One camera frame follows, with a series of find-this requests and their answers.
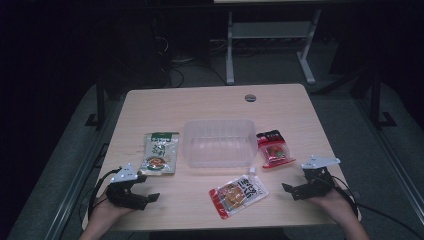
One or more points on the green snack packet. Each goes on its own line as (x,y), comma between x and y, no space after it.
(159,153)

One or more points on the small white object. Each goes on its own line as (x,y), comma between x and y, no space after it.
(252,171)

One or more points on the white metal desk frame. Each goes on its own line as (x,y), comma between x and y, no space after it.
(266,30)

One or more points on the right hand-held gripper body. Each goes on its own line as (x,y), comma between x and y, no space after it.
(316,181)

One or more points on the person's left hand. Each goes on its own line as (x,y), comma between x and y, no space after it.
(103,211)

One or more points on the red snack packet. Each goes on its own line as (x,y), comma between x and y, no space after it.
(275,150)

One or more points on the person's right hand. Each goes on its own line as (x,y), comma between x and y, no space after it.
(340,206)

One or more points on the clear plastic container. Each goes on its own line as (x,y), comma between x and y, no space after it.
(220,143)

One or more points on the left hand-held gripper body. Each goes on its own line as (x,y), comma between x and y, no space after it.
(124,175)

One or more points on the clear red-edged snack packet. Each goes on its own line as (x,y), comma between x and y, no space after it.
(237,196)

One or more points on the black metal stand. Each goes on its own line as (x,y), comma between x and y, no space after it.
(100,103)
(378,100)

